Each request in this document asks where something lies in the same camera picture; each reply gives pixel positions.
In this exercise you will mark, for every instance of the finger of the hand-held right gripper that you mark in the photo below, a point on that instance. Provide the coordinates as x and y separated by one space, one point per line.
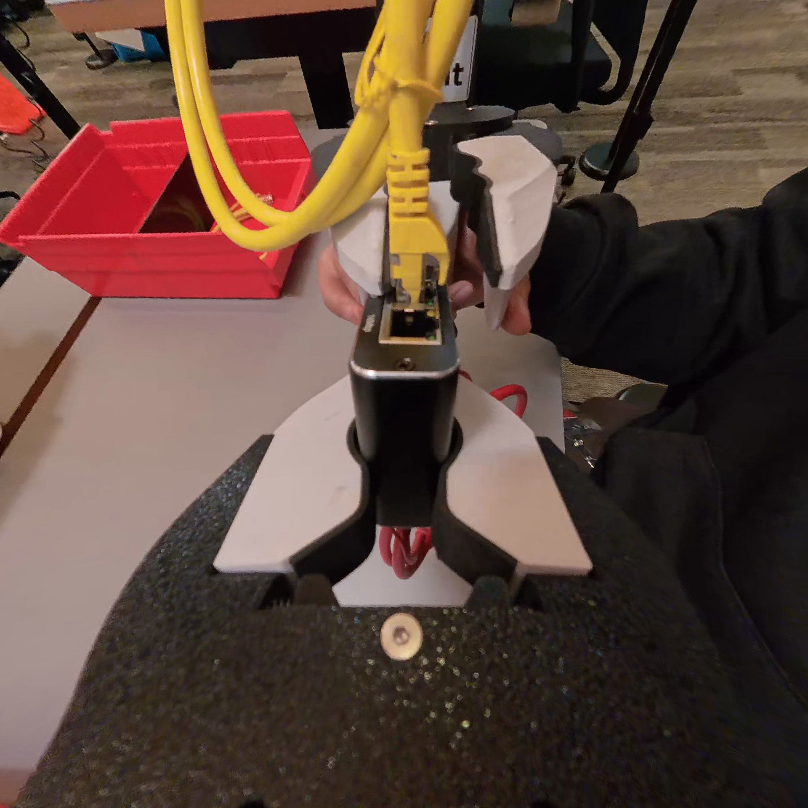
360 252
524 202

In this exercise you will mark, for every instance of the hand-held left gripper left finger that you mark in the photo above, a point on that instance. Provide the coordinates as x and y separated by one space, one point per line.
296 498

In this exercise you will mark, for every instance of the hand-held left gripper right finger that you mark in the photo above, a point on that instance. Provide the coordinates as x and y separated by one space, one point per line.
511 498

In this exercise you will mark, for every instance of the black network switch box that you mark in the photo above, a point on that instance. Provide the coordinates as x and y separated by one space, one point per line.
404 429

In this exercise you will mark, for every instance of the red plastic bin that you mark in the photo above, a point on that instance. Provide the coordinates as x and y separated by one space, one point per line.
94 252

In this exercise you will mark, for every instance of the person's right hand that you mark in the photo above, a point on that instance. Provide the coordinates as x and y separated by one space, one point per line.
334 290

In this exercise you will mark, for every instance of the person's torso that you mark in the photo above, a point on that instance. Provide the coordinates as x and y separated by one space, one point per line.
726 536

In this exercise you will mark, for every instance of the blue bag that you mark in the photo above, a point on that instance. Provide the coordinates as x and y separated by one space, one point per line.
139 47

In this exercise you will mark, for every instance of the wood-edged office table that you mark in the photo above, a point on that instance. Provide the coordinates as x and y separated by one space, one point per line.
126 12

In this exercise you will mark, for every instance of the orange traffic cone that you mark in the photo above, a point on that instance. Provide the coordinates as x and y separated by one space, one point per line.
16 107

